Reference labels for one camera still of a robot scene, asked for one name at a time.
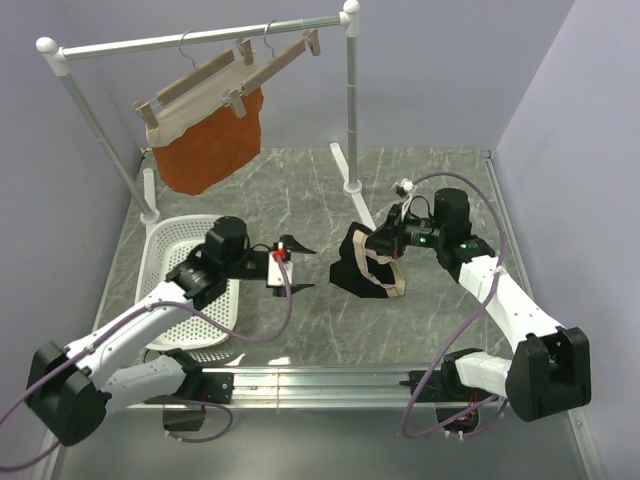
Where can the black underwear beige waistband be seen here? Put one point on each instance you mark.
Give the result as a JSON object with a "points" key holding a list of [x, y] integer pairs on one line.
{"points": [[362, 272]]}

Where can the aluminium front rail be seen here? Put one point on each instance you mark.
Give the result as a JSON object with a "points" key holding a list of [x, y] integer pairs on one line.
{"points": [[312, 388]]}

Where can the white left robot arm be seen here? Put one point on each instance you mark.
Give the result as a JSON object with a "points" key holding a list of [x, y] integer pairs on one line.
{"points": [[72, 389]]}

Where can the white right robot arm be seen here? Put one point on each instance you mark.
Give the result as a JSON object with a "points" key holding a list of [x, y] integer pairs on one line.
{"points": [[550, 371]]}

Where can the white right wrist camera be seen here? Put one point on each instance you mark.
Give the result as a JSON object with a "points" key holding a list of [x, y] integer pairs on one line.
{"points": [[403, 188]]}

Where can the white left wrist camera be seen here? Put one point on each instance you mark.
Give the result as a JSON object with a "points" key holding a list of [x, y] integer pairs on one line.
{"points": [[280, 267]]}

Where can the orange shorts beige waistband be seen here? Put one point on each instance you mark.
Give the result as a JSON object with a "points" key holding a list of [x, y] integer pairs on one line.
{"points": [[199, 142]]}

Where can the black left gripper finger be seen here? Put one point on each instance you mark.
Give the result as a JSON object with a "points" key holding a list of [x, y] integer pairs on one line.
{"points": [[281, 292], [290, 244]]}

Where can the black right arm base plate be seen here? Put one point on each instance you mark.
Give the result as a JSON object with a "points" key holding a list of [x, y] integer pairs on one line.
{"points": [[434, 391]]}

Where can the white perforated plastic basket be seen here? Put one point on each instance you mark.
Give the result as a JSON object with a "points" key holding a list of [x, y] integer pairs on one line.
{"points": [[167, 256]]}

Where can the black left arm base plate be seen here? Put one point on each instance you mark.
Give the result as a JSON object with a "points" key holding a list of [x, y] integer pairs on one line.
{"points": [[214, 387]]}

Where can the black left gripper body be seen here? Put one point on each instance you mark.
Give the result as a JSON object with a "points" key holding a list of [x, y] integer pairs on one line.
{"points": [[249, 264]]}

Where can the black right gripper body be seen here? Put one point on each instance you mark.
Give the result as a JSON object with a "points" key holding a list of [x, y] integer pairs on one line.
{"points": [[397, 232]]}

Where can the silver white clothes rack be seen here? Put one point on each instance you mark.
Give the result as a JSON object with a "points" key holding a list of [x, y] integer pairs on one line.
{"points": [[348, 18]]}

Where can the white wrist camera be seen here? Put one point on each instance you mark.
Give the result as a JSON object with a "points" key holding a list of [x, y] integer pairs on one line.
{"points": [[280, 267], [403, 188]]}

